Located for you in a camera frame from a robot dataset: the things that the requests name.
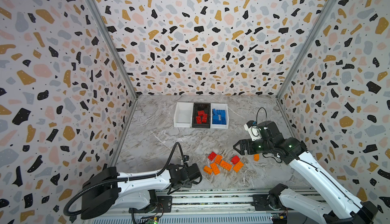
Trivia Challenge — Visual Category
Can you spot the red square lego brick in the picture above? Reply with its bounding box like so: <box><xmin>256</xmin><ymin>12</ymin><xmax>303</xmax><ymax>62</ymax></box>
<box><xmin>208</xmin><ymin>152</ymin><xmax>217</xmax><ymax>162</ymax></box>

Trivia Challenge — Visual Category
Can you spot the blue lego brick pair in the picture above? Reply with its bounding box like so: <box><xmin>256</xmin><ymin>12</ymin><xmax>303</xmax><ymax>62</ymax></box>
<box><xmin>216</xmin><ymin>110</ymin><xmax>226</xmax><ymax>118</ymax></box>

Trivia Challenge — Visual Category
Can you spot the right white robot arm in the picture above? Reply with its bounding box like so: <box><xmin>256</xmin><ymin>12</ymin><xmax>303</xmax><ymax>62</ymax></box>
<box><xmin>233</xmin><ymin>135</ymin><xmax>378</xmax><ymax>224</ymax></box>

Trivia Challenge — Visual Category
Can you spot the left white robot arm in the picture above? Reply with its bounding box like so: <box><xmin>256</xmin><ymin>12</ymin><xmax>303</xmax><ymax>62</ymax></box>
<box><xmin>81</xmin><ymin>163</ymin><xmax>202</xmax><ymax>220</ymax></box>

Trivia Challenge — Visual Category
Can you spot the orange long lego brick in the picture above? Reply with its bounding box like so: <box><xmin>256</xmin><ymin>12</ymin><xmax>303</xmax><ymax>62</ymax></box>
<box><xmin>219</xmin><ymin>160</ymin><xmax>232</xmax><ymax>171</ymax></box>

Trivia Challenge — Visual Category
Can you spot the small orange lego brick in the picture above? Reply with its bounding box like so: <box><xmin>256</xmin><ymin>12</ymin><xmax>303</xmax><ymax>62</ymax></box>
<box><xmin>203</xmin><ymin>166</ymin><xmax>213</xmax><ymax>175</ymax></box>

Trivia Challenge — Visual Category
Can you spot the right white bin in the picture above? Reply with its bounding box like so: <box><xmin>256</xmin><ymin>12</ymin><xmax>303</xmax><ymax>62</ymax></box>
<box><xmin>210</xmin><ymin>103</ymin><xmax>229</xmax><ymax>129</ymax></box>

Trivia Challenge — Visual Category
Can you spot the white bin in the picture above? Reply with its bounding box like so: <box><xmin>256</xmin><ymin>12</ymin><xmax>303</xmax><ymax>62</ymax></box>
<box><xmin>174</xmin><ymin>102</ymin><xmax>194</xmax><ymax>128</ymax></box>
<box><xmin>210</xmin><ymin>103</ymin><xmax>229</xmax><ymax>129</ymax></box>

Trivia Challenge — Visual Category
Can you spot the black middle bin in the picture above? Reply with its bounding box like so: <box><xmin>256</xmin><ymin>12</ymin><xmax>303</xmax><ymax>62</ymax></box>
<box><xmin>192</xmin><ymin>103</ymin><xmax>211</xmax><ymax>128</ymax></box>

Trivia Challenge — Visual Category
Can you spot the left white bin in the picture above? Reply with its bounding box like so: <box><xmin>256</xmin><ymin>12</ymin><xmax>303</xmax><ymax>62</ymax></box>
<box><xmin>174</xmin><ymin>102</ymin><xmax>194</xmax><ymax>128</ymax></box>

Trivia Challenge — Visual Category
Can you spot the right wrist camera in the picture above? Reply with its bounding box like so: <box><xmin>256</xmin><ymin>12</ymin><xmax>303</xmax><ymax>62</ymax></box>
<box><xmin>244</xmin><ymin>121</ymin><xmax>268</xmax><ymax>141</ymax></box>

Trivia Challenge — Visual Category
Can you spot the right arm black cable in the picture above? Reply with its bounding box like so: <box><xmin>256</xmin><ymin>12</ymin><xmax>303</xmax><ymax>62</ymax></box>
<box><xmin>255</xmin><ymin>107</ymin><xmax>269</xmax><ymax>130</ymax></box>

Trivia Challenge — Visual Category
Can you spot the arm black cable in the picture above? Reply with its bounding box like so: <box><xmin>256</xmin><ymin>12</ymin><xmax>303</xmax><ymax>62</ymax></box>
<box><xmin>63</xmin><ymin>141</ymin><xmax>188</xmax><ymax>217</ymax></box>
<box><xmin>255</xmin><ymin>107</ymin><xmax>269</xmax><ymax>130</ymax></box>

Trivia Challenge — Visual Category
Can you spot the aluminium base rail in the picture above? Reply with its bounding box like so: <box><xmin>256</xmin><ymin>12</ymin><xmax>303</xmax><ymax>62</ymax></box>
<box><xmin>86</xmin><ymin>188</ymin><xmax>316</xmax><ymax>224</ymax></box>

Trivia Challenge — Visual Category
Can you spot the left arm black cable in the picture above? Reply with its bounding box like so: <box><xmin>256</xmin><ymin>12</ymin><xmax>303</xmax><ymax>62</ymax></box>
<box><xmin>63</xmin><ymin>141</ymin><xmax>188</xmax><ymax>217</ymax></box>

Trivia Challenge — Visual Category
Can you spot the right corner aluminium post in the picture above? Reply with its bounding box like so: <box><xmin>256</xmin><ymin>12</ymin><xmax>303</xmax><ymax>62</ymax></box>
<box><xmin>276</xmin><ymin>0</ymin><xmax>337</xmax><ymax>101</ymax></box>

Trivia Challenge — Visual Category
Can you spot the corner aluminium post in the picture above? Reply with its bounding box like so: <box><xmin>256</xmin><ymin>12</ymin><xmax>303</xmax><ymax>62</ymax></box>
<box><xmin>276</xmin><ymin>0</ymin><xmax>337</xmax><ymax>101</ymax></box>
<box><xmin>85</xmin><ymin>0</ymin><xmax>137</xmax><ymax>101</ymax></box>

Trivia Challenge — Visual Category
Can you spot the left corner aluminium post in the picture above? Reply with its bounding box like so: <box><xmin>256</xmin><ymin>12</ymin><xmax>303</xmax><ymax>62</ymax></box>
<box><xmin>85</xmin><ymin>0</ymin><xmax>137</xmax><ymax>101</ymax></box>

